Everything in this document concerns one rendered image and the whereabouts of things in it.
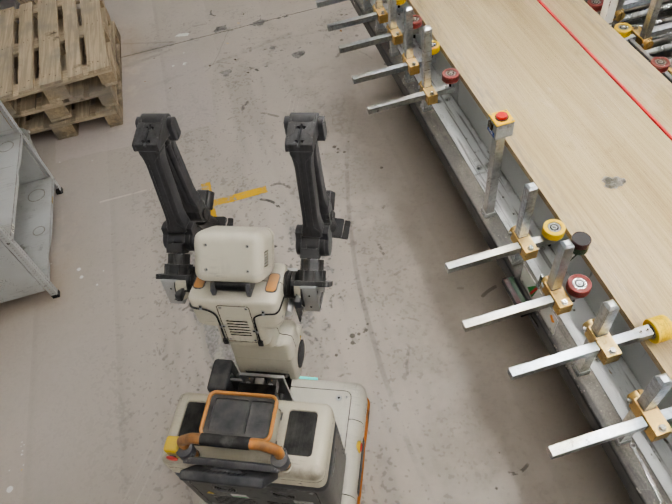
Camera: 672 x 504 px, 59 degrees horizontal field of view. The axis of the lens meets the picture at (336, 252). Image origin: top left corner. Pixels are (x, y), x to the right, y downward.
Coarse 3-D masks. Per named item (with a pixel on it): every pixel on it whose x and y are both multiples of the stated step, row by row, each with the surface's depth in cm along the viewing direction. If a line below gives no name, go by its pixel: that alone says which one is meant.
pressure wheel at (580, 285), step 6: (570, 276) 203; (576, 276) 202; (582, 276) 202; (570, 282) 201; (576, 282) 201; (582, 282) 201; (588, 282) 200; (570, 288) 200; (576, 288) 199; (582, 288) 199; (588, 288) 199; (570, 294) 202; (576, 294) 200; (582, 294) 199
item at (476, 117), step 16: (432, 64) 329; (448, 64) 304; (464, 96) 295; (464, 112) 301; (480, 112) 280; (480, 128) 286; (512, 160) 260; (512, 176) 264; (544, 208) 242; (560, 240) 236; (576, 256) 226; (576, 272) 230; (592, 288) 221; (592, 304) 224; (624, 320) 205; (624, 352) 211; (640, 352) 201; (640, 368) 203; (656, 368) 194; (640, 384) 206
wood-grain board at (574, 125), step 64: (448, 0) 315; (512, 0) 309; (576, 0) 302; (512, 64) 277; (576, 64) 272; (640, 64) 267; (576, 128) 246; (640, 128) 242; (576, 192) 226; (640, 192) 222; (640, 256) 205; (640, 320) 190
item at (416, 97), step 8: (440, 88) 282; (448, 88) 282; (408, 96) 281; (416, 96) 281; (424, 96) 282; (376, 104) 281; (384, 104) 280; (392, 104) 280; (400, 104) 281; (368, 112) 280; (376, 112) 281
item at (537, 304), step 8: (544, 296) 204; (520, 304) 203; (528, 304) 203; (536, 304) 203; (544, 304) 202; (552, 304) 204; (496, 312) 202; (504, 312) 202; (512, 312) 202; (520, 312) 202; (528, 312) 204; (464, 320) 202; (472, 320) 202; (480, 320) 201; (488, 320) 201; (496, 320) 202; (504, 320) 204; (464, 328) 202; (472, 328) 202
